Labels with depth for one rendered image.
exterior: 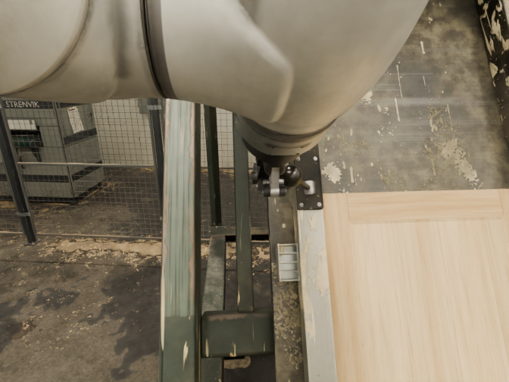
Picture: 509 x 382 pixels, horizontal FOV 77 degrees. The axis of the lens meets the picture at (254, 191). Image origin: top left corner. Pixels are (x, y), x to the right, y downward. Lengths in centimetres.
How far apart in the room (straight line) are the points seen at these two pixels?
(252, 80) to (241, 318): 56
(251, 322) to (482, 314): 44
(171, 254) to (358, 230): 36
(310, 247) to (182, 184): 26
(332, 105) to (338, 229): 48
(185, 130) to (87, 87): 47
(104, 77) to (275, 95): 8
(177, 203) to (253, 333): 29
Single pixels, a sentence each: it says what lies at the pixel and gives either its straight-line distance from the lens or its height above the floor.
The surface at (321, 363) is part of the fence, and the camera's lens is 64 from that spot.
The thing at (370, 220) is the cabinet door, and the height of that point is 132.
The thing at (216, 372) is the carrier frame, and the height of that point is 79.
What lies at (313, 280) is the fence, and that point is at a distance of 61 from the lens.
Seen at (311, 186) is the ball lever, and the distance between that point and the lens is 61.
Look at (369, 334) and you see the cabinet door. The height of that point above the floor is 114.
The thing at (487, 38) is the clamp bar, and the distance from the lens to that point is 100.
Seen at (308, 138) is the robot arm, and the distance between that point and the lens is 25.
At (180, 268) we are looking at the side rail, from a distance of 59.
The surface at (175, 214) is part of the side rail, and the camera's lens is 60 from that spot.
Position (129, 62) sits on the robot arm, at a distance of 18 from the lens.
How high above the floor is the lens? 159
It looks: 20 degrees down
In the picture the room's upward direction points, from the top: straight up
